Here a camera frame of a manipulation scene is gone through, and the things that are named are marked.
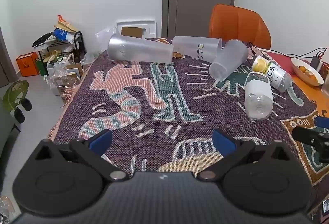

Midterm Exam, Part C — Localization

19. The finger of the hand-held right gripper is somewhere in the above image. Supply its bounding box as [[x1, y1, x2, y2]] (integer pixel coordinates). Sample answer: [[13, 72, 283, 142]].
[[292, 125, 329, 163], [315, 116, 329, 128]]

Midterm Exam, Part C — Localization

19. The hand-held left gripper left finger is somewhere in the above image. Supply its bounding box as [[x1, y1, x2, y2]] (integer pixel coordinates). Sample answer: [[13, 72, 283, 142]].
[[33, 129, 129, 183]]

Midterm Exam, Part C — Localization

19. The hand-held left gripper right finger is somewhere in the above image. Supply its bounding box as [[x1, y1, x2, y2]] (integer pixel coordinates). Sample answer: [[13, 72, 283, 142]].
[[197, 129, 296, 183]]

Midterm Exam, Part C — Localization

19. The frosted clear plastic cup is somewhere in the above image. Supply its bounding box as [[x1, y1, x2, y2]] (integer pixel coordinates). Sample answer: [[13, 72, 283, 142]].
[[209, 39, 249, 82]]

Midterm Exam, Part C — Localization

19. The clear cup with small print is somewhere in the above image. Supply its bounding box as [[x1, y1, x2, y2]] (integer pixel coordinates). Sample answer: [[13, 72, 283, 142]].
[[171, 36, 223, 63]]

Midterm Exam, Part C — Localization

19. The large clear plastic cup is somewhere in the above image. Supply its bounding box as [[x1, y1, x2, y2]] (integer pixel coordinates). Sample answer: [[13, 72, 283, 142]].
[[107, 33, 173, 63]]

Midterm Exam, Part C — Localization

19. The orange patterned table mat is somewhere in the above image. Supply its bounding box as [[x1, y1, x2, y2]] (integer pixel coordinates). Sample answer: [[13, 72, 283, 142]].
[[290, 73, 329, 118]]

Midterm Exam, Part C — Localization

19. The printed blanket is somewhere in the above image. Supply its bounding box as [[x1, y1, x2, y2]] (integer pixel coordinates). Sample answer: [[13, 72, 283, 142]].
[[47, 36, 329, 215]]

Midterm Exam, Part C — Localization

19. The white bowl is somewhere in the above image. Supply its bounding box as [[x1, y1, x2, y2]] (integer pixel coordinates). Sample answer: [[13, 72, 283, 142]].
[[291, 57, 325, 86]]

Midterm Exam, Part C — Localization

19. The clear bottle with white label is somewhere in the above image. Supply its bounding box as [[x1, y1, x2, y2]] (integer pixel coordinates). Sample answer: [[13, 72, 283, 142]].
[[244, 71, 273, 121]]

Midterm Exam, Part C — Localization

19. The clear bottle with yellow label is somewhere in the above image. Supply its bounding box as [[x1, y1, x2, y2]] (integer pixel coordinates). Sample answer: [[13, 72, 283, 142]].
[[251, 55, 292, 93]]

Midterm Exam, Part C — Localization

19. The pile of clear plastic bags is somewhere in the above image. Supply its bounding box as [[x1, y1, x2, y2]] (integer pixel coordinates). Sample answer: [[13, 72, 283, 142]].
[[47, 52, 101, 97]]

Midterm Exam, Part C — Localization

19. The red mat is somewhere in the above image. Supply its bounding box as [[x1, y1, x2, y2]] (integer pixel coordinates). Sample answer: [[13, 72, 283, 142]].
[[264, 50, 294, 63]]

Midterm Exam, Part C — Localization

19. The black metal rack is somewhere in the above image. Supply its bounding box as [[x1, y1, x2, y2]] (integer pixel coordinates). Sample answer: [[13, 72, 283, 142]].
[[38, 31, 87, 65]]

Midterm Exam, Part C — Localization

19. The green plush toy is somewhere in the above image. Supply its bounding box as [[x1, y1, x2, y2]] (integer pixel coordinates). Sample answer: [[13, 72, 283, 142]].
[[2, 80, 33, 124]]

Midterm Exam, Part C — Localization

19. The orange paper bag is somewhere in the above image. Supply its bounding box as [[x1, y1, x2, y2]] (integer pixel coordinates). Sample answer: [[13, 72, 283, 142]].
[[16, 51, 39, 78]]

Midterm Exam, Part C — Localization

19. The clear plastic bag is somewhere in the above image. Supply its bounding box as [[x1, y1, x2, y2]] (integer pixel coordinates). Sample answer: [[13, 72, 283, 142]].
[[95, 25, 119, 42]]

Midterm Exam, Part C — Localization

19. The blue and white bag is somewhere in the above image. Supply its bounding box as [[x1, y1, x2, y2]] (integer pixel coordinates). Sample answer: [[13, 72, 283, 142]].
[[53, 28, 75, 44]]

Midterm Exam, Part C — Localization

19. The crumpled clear plastic bottle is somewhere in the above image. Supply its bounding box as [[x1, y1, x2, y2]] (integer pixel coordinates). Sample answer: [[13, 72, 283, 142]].
[[0, 196, 14, 224]]

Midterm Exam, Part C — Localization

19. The orange chair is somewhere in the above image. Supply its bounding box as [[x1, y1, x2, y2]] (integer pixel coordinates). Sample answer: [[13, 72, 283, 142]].
[[208, 4, 272, 50]]

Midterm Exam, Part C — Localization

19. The brown paper bag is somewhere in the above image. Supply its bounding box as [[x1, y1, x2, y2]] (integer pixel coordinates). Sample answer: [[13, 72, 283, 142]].
[[54, 15, 78, 33]]

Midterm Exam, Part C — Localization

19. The white foam tray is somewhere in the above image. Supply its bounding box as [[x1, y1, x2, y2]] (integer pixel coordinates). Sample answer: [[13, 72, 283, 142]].
[[116, 18, 157, 39]]

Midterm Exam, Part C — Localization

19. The black cable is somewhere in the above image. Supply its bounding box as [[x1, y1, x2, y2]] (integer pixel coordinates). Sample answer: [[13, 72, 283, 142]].
[[246, 42, 329, 59]]

